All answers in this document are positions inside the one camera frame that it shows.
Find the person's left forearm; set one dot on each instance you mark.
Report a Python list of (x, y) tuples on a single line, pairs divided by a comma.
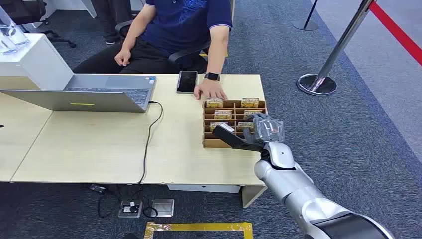
[(217, 52)]

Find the black wristwatch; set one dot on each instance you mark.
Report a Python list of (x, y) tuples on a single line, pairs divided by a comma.
[(212, 76)]

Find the chrome stanchion post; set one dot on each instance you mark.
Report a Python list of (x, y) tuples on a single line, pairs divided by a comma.
[(343, 41)]

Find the dark stanchion post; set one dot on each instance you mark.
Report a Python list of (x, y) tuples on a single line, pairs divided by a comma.
[(306, 25)]

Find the clear acrylic display piece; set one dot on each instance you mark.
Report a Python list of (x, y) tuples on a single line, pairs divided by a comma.
[(11, 34)]

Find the grey laptop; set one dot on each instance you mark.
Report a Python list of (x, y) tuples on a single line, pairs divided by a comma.
[(99, 100)]

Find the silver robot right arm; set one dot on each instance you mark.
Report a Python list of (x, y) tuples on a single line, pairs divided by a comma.
[(296, 191)]

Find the yellow floor tape frame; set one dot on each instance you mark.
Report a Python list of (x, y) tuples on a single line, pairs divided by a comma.
[(197, 227)]

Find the black office chair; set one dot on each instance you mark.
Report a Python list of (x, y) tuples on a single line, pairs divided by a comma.
[(188, 52)]

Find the black smartphone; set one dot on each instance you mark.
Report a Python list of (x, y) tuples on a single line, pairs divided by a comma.
[(187, 81)]

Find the wooden desk leg panel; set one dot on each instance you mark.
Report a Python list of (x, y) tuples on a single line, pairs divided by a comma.
[(252, 195)]

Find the person's left hand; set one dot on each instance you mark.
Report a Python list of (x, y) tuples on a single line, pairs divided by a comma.
[(210, 89)]

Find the black swivel chair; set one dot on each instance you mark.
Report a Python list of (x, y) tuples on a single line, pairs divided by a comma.
[(26, 11)]

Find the white pedestal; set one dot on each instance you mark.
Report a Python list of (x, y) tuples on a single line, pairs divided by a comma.
[(36, 62)]

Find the standing person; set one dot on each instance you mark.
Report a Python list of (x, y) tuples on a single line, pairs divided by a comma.
[(110, 19)]

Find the gold patterned card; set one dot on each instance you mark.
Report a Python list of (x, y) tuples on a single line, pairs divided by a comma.
[(216, 125), (244, 126), (223, 114), (214, 103), (250, 102), (250, 113)]

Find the red barrier belt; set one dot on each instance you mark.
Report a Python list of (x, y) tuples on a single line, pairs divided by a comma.
[(395, 31)]

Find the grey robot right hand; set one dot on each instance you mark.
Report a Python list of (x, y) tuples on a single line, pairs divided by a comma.
[(268, 130)]

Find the white under-desk tray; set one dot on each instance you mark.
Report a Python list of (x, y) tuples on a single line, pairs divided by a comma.
[(204, 188)]

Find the person's right forearm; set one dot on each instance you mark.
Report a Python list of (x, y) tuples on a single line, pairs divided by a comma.
[(137, 28)]

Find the steel floor socket plate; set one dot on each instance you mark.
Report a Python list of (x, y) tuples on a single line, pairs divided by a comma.
[(163, 207)]

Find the person's right hand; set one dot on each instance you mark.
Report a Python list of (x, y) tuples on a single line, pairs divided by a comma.
[(122, 57)]

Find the open floor socket box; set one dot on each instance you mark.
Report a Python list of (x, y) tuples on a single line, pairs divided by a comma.
[(130, 209)]

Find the cardboard card organizer box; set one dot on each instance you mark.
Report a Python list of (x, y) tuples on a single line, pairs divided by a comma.
[(214, 143)]

